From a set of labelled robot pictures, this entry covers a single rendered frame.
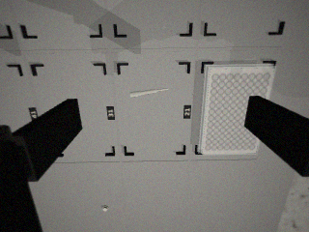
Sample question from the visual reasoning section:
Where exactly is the grey deck plate with bay grid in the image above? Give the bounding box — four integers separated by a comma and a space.
0, 0, 309, 232

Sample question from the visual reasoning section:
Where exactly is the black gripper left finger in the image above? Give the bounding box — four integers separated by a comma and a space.
0, 99, 82, 232

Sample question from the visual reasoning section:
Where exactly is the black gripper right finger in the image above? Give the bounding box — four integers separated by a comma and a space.
244, 96, 309, 177

